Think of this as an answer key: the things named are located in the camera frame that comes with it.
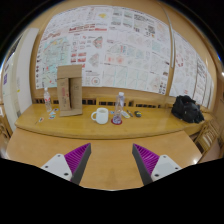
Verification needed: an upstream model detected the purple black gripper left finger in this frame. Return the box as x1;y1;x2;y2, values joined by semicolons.
42;143;91;185

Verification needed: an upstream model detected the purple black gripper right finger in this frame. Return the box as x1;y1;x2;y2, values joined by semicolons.
132;144;181;185

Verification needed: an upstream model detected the clear plastic water bottle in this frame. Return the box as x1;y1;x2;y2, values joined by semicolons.
113;92;124;120

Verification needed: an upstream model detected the red-labelled plastic water bottle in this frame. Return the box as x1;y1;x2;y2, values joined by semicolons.
44;87;52;112

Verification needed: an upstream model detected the small dark device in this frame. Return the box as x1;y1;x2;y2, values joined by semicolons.
134;111;142;117

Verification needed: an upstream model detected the small blue sticker card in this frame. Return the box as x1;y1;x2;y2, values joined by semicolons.
49;108;59;119

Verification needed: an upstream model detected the white remote control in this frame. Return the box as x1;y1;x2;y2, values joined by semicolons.
121;111;130;119

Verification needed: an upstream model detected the round red coaster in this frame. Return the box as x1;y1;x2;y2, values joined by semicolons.
111;119;122;125

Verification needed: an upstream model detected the white ceramic mug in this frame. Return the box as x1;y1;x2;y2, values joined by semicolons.
91;108;109;125

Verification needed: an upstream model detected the black bag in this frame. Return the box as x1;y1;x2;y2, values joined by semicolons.
171;95;204;123

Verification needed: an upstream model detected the wooden chair right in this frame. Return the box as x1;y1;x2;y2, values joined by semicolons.
194;119;224;156

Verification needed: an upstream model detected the brown cardboard box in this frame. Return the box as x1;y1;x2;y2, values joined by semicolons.
57;65;82;116

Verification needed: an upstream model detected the white poster right panel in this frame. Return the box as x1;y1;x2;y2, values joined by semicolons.
169;32;214;108

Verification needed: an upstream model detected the white cabinet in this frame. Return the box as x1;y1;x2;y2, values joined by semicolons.
2;28;39;131

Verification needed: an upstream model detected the large white poster wall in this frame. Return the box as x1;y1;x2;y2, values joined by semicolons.
35;6;171;94

